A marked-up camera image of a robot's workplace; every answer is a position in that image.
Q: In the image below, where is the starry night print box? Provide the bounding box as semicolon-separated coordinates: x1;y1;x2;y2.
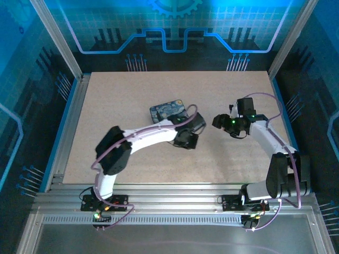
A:
149;99;190;124

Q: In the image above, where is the grey metal tray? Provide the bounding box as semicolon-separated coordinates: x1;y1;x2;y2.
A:
17;211;337;254

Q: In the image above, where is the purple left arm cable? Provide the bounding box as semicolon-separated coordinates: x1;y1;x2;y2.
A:
91;104;199;231

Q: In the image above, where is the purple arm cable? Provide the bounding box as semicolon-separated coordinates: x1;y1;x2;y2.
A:
91;104;199;231
242;92;302;233

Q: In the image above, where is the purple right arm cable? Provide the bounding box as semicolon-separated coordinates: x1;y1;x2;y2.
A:
242;92;302;233

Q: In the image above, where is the aluminium front rail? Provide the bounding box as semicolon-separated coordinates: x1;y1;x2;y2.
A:
33;183;320;215

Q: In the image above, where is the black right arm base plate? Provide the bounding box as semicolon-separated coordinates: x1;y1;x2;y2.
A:
221;194;270;212

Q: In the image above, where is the slotted grey cable duct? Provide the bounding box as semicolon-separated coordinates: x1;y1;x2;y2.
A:
42;214;246;226

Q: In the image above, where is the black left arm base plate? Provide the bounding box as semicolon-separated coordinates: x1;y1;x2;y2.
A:
81;194;129;212

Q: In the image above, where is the aluminium frame post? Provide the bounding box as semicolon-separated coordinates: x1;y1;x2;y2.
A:
267;0;318;78
29;0;86;80

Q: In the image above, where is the aluminium side rail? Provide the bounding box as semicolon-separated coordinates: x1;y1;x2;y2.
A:
43;74;91;193

